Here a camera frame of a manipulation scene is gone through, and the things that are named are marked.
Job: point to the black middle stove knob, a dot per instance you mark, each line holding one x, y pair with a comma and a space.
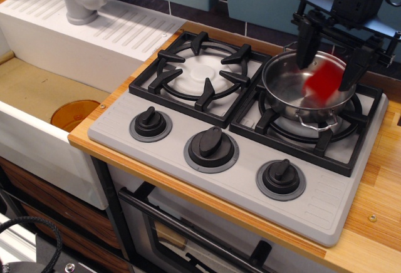
211, 151

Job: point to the wooden drawer fronts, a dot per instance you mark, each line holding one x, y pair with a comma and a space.
86, 231

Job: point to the black burner grate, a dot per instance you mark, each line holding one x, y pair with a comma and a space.
198, 78
343, 149

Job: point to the black stove knob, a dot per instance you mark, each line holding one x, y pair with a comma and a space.
281, 180
150, 126
211, 151

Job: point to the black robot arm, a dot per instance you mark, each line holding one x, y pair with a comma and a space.
351, 24

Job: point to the red cube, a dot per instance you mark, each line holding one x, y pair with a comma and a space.
323, 84

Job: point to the black left stove knob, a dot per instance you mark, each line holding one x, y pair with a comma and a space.
150, 126

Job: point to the white toy sink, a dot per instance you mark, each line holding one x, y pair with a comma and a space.
46, 62

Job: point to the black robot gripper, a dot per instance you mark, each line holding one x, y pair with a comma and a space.
352, 23

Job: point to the black left burner grate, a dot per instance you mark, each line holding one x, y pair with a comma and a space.
198, 78

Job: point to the black right stove knob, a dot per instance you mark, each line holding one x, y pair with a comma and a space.
281, 180

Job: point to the black right burner grate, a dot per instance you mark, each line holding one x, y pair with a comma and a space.
343, 149

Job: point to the grey toy stove top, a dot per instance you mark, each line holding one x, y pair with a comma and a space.
318, 214

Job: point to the stainless steel pan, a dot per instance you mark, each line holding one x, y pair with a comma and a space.
283, 81

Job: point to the oven door with handle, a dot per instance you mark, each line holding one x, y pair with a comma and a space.
183, 237

